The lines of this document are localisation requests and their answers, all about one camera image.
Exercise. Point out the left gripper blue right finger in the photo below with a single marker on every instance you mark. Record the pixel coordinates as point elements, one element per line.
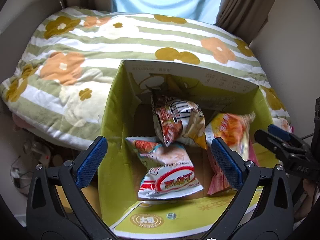
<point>230,162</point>

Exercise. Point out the grey headboard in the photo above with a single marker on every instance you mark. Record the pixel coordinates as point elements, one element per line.
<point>17,35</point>

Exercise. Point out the shrimp chips bag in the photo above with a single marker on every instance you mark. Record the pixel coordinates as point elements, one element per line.
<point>169,171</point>

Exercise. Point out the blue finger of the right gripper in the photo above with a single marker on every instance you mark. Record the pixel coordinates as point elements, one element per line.
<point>279,132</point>
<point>274,144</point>

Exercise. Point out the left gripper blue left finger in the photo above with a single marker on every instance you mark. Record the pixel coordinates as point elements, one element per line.
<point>88,161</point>

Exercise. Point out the floral striped quilt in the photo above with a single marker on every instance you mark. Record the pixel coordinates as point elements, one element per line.
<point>84,68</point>

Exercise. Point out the orange sticks snack bag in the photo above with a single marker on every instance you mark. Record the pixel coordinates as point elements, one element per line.
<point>233,129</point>

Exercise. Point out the pink striped snack bag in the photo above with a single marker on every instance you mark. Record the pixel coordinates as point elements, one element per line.
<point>219,181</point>

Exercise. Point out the green cardboard box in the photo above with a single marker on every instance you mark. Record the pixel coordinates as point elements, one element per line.
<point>128,113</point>

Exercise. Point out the right brown curtain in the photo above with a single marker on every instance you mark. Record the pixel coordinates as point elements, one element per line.
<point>243,18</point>

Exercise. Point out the silver chips bag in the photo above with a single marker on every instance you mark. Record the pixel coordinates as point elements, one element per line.
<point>178,120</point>

